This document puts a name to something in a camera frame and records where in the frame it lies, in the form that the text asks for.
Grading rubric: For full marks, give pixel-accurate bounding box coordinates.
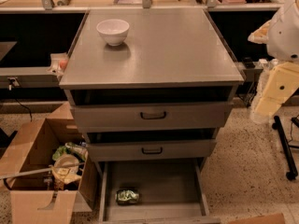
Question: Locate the green snack bag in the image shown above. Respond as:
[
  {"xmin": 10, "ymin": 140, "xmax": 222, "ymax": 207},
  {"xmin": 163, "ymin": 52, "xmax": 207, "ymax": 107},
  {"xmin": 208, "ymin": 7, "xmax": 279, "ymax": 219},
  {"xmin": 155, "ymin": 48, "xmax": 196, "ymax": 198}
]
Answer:
[{"xmin": 52, "ymin": 142, "xmax": 88, "ymax": 161}]

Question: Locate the clear packet with orange item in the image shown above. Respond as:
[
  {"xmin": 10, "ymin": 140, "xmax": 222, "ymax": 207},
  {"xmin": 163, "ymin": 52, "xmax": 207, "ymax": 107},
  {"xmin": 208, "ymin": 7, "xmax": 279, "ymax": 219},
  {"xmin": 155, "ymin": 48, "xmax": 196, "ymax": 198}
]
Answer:
[{"xmin": 48, "ymin": 53, "xmax": 68, "ymax": 76}]

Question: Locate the metal rod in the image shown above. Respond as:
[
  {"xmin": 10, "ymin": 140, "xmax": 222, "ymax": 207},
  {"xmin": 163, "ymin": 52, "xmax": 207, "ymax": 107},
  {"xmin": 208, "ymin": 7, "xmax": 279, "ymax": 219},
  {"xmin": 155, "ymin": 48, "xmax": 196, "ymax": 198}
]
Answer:
[{"xmin": 0, "ymin": 162, "xmax": 85, "ymax": 180}]

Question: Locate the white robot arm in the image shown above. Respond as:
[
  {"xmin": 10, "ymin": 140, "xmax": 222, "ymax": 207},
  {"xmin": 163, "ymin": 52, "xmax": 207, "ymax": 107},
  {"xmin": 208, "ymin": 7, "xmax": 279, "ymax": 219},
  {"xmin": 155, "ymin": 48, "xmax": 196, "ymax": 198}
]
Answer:
[{"xmin": 248, "ymin": 0, "xmax": 299, "ymax": 119}]

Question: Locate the cardboard box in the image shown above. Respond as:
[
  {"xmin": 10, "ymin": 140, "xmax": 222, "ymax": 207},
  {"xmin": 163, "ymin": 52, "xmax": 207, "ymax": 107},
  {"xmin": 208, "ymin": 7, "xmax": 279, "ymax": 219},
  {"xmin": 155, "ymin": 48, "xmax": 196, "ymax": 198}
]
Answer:
[{"xmin": 0, "ymin": 104, "xmax": 98, "ymax": 224}]

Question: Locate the bottom grey drawer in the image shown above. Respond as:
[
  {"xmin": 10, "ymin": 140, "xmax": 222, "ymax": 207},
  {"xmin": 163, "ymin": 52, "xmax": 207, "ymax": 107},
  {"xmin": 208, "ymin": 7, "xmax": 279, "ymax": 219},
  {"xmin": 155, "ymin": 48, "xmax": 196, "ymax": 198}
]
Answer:
[{"xmin": 98, "ymin": 159, "xmax": 221, "ymax": 224}]

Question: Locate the round white plate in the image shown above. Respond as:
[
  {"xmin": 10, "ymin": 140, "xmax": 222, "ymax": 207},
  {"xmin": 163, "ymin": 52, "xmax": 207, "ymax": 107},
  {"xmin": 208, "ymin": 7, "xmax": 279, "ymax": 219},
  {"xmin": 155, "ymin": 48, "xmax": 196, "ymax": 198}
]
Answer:
[{"xmin": 54, "ymin": 154, "xmax": 79, "ymax": 173}]

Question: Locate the crushed green can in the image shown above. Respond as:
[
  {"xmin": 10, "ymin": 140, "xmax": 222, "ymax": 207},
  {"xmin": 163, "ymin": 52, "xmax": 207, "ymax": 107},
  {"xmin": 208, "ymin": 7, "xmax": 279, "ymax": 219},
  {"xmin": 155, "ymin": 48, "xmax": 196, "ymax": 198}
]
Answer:
[{"xmin": 115, "ymin": 189, "xmax": 140, "ymax": 204}]

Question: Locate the grey drawer cabinet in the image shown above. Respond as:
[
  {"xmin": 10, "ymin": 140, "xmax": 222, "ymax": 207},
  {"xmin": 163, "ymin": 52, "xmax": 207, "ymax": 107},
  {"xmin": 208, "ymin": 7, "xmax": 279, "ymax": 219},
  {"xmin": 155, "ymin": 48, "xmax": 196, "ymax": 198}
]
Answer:
[{"xmin": 58, "ymin": 7, "xmax": 246, "ymax": 224}]

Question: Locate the top grey drawer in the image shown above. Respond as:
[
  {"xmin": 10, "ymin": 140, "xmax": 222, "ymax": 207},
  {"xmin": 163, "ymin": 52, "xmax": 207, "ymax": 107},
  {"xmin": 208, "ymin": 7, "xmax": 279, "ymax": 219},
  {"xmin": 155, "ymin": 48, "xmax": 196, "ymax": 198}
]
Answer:
[{"xmin": 71, "ymin": 102, "xmax": 232, "ymax": 133}]

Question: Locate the black stand leg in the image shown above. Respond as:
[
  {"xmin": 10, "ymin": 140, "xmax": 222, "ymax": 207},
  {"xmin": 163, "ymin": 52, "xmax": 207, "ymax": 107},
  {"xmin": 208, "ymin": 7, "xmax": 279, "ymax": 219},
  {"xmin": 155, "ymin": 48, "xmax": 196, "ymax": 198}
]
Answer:
[{"xmin": 272, "ymin": 116, "xmax": 298, "ymax": 181}]

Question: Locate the middle grey drawer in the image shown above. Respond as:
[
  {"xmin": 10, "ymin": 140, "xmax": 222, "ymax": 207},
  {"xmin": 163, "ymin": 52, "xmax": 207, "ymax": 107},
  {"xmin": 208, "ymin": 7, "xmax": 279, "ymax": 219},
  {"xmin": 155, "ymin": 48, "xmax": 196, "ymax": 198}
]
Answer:
[{"xmin": 87, "ymin": 139, "xmax": 217, "ymax": 161}]

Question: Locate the white ceramic bowl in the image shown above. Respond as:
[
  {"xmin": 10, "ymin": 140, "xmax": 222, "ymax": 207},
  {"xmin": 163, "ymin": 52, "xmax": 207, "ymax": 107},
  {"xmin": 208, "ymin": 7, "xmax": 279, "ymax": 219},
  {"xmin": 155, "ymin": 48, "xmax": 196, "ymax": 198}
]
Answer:
[{"xmin": 96, "ymin": 19, "xmax": 130, "ymax": 46}]

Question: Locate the grey drawer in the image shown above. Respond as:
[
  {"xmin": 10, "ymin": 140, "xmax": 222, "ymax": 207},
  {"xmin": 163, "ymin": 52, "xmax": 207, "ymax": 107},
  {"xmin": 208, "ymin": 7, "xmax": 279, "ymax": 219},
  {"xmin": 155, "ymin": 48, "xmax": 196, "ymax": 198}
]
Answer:
[
  {"xmin": 87, "ymin": 139, "xmax": 217, "ymax": 161},
  {"xmin": 71, "ymin": 102, "xmax": 232, "ymax": 133},
  {"xmin": 98, "ymin": 159, "xmax": 221, "ymax": 224}
]

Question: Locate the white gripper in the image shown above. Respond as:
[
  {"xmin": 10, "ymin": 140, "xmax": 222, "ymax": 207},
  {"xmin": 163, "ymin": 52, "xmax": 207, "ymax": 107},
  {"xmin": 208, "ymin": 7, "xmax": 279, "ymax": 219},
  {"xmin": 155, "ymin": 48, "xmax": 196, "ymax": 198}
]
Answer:
[{"xmin": 248, "ymin": 21, "xmax": 299, "ymax": 118}]

